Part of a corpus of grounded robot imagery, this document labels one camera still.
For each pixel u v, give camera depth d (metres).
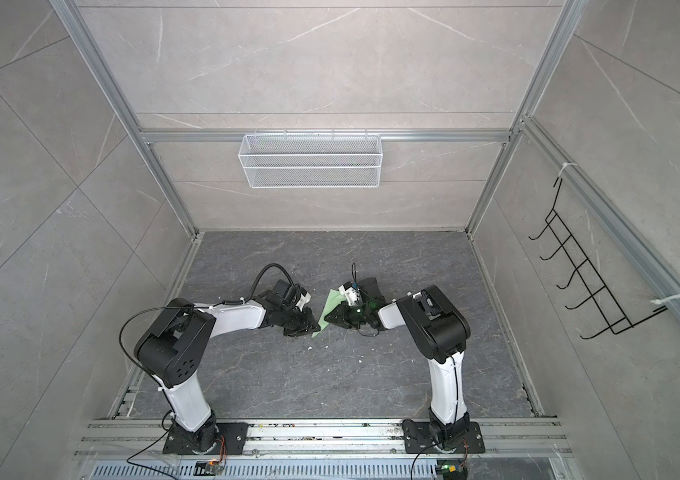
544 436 0.75
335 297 0.98
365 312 0.84
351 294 0.93
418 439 0.73
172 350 0.48
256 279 0.76
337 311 0.90
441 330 0.54
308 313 0.85
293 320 0.82
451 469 0.70
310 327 0.82
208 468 0.70
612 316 0.60
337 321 0.88
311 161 1.01
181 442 0.71
